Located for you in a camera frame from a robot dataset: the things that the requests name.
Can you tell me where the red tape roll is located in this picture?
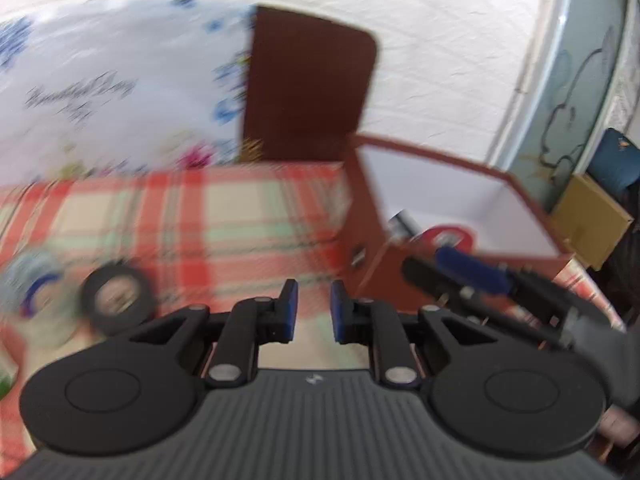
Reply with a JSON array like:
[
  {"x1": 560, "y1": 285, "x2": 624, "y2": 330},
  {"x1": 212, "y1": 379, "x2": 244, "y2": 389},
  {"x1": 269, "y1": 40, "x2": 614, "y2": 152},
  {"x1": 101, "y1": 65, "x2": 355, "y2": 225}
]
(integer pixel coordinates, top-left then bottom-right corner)
[{"x1": 419, "y1": 224, "x2": 475, "y2": 252}]

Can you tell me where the cardboard box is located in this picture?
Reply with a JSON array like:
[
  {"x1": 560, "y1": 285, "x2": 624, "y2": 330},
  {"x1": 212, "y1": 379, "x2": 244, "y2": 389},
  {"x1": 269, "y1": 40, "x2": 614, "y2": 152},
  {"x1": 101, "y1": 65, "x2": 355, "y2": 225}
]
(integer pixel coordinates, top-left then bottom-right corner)
[{"x1": 551, "y1": 174, "x2": 634, "y2": 271}]

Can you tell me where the plaid bed sheet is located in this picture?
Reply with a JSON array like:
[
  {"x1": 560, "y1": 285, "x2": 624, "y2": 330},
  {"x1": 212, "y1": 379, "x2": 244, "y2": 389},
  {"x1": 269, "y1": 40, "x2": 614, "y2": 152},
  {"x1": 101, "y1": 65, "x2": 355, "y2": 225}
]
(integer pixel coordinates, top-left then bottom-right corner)
[{"x1": 0, "y1": 159, "x2": 640, "y2": 480}]

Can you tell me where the brown storage box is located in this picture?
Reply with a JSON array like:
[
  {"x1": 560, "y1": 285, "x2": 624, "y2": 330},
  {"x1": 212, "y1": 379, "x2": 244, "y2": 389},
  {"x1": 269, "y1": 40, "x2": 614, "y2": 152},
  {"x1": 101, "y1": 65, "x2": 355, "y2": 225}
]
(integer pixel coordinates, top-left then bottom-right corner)
[{"x1": 338, "y1": 136, "x2": 573, "y2": 312}]

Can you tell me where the blue chair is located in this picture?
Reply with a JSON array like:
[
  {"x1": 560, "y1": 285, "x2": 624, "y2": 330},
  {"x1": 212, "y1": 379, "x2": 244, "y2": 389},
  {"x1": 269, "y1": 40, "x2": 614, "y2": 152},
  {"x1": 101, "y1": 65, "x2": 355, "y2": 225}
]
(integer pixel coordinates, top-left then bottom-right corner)
[{"x1": 587, "y1": 128, "x2": 640, "y2": 198}]

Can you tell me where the black tape roll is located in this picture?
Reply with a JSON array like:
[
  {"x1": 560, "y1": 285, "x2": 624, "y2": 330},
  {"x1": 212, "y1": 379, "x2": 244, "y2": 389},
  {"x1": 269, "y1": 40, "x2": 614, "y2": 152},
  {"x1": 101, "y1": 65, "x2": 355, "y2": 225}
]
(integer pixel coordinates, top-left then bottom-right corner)
[{"x1": 79, "y1": 260, "x2": 157, "y2": 337}]

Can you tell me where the brown box lid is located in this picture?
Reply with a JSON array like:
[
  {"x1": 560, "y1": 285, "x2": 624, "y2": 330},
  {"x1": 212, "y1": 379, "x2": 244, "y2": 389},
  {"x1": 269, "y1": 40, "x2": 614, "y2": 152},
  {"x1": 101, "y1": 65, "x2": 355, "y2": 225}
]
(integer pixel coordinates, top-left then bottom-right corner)
[{"x1": 240, "y1": 6, "x2": 378, "y2": 162}]

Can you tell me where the floral white pillow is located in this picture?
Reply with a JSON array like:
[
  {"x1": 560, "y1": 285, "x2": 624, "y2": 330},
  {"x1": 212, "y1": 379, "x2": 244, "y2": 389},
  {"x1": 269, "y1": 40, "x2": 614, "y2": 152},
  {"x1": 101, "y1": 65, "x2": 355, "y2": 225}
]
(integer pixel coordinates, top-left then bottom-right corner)
[{"x1": 1, "y1": 0, "x2": 256, "y2": 184}]

